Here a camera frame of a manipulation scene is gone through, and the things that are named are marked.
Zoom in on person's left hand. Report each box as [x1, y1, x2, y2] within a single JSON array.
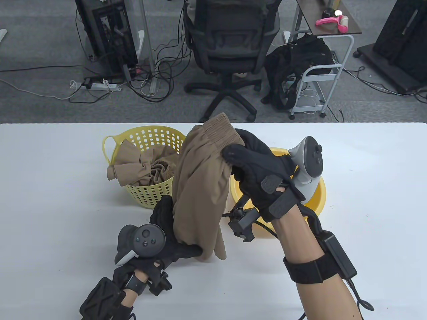
[[128, 195, 204, 277]]

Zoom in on person's right hand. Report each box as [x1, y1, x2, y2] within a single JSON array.
[[222, 129, 306, 222]]

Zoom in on brown shorts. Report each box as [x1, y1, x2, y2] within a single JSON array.
[[107, 140, 182, 187], [172, 113, 246, 261]]

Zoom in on person's left forearm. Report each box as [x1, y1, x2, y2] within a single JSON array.
[[110, 268, 149, 310]]

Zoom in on black forearm brace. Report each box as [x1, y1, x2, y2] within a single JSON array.
[[79, 277, 125, 320]]

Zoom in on grey VR controller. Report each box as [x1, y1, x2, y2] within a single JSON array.
[[115, 224, 166, 266], [289, 136, 323, 197]]

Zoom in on yellow plastic basin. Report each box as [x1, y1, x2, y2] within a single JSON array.
[[229, 148, 327, 238]]

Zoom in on yellow perforated plastic basket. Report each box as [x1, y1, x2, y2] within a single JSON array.
[[102, 126, 187, 209]]

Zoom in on black bag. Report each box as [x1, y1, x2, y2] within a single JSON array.
[[261, 33, 334, 110]]

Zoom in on black battery pack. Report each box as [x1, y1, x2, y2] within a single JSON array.
[[317, 232, 357, 280]]

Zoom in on black mesh office chair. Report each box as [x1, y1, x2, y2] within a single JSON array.
[[184, 0, 282, 123]]

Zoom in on pink plastic tool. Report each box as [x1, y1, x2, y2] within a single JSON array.
[[316, 15, 349, 33]]

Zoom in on white cart with brown top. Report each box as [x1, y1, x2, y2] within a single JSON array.
[[288, 0, 363, 120]]

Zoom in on white power strip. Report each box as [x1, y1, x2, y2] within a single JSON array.
[[70, 80, 122, 91]]

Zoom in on black wheeled cabinet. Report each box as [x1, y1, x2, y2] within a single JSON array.
[[354, 0, 427, 95]]

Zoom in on black computer tower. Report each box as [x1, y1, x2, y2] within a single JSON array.
[[75, 0, 139, 79]]

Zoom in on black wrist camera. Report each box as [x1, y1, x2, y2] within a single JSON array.
[[229, 207, 259, 243], [148, 270, 172, 296]]

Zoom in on black wrist strap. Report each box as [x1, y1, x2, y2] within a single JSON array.
[[284, 255, 341, 284], [125, 275, 147, 295]]

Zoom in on black camera cable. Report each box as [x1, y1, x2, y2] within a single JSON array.
[[220, 213, 279, 239]]

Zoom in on wide black forearm strap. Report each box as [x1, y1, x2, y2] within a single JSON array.
[[113, 302, 134, 320]]

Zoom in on bundle of black cables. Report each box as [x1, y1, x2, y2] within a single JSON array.
[[128, 0, 195, 103]]

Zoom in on black looped cable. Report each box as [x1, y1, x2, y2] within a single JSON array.
[[349, 280, 375, 312]]

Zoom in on grey desk leg post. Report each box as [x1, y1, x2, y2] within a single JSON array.
[[137, 0, 158, 94]]

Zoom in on white floor cable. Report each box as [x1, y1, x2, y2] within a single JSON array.
[[0, 78, 72, 100]]

